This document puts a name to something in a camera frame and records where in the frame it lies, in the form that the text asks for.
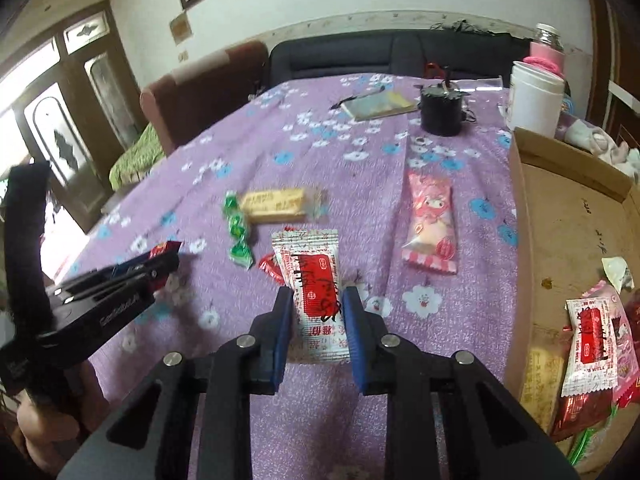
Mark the wooden glass door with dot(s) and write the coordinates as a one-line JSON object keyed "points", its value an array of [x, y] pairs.
{"points": [[81, 113]]}

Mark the smartphone with yellow case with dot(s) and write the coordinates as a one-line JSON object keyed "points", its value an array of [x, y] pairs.
{"points": [[375, 105]]}

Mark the purple floral tablecloth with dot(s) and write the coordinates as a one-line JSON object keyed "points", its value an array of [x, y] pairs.
{"points": [[355, 176]]}

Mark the clear green-edged pastry pack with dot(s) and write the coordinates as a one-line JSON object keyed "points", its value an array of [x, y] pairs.
{"points": [[588, 440]]}

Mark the silver grey snack pack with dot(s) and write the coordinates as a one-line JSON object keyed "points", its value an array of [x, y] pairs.
{"points": [[618, 273]]}

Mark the black leather sofa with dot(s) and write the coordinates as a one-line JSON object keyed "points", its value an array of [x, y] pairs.
{"points": [[398, 52]]}

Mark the pink cartoon snack pack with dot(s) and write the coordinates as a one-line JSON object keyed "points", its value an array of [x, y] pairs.
{"points": [[432, 240]]}

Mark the cardboard tray box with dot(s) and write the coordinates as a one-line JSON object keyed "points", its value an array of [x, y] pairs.
{"points": [[572, 210]]}

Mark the green candy strip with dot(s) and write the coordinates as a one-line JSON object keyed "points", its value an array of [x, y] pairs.
{"points": [[240, 252]]}

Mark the green patterned cushion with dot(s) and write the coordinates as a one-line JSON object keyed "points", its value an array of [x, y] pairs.
{"points": [[137, 162]]}

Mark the white red sachet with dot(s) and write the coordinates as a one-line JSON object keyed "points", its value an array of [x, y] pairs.
{"points": [[308, 261], [592, 361]]}

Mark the yellow wafer snack bar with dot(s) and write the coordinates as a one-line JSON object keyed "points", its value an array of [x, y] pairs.
{"points": [[543, 382]]}

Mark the red snack pack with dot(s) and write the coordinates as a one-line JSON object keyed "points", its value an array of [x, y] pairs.
{"points": [[156, 265]]}

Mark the white plastic jar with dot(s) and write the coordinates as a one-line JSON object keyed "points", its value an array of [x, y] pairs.
{"points": [[535, 99]]}

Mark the person left hand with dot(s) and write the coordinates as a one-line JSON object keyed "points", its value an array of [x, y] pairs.
{"points": [[43, 427]]}

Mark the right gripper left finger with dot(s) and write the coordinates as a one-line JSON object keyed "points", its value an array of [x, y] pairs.
{"points": [[192, 419]]}

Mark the small red candy pack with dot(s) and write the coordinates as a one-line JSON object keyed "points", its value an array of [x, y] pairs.
{"points": [[269, 265]]}

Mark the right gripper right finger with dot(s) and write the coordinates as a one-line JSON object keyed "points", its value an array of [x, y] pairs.
{"points": [[447, 418]]}

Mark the white crumpled cloth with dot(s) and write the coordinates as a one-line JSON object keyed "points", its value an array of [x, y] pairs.
{"points": [[600, 145]]}

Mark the brown armchair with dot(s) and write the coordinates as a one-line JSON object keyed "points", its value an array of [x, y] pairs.
{"points": [[192, 97]]}

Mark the red foil snack bag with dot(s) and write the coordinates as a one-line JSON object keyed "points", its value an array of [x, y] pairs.
{"points": [[578, 413]]}

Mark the pink knitted thermos bottle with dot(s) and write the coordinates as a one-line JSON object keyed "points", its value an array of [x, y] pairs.
{"points": [[546, 50]]}

